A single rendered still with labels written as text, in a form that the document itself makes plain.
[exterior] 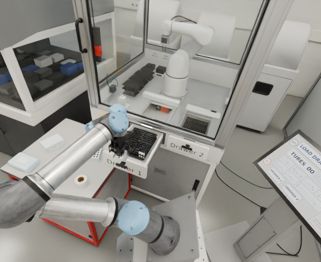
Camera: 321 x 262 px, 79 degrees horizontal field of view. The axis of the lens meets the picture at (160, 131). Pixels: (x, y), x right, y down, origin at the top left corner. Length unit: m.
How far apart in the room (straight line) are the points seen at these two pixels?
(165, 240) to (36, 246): 1.39
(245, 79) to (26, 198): 0.98
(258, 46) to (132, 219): 0.88
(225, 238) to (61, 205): 1.55
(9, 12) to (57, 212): 1.11
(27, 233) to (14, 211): 1.50
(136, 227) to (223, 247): 1.33
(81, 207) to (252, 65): 0.95
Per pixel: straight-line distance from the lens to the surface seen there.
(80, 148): 0.67
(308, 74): 4.77
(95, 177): 1.32
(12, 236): 2.19
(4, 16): 1.47
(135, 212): 0.78
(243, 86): 1.08
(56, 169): 0.65
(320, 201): 1.21
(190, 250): 0.86
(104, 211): 0.86
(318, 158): 1.26
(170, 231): 0.88
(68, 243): 2.00
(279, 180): 1.25
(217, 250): 1.99
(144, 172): 1.17
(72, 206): 0.81
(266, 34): 1.01
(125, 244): 1.12
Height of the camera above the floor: 1.82
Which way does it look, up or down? 41 degrees down
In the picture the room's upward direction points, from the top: 7 degrees clockwise
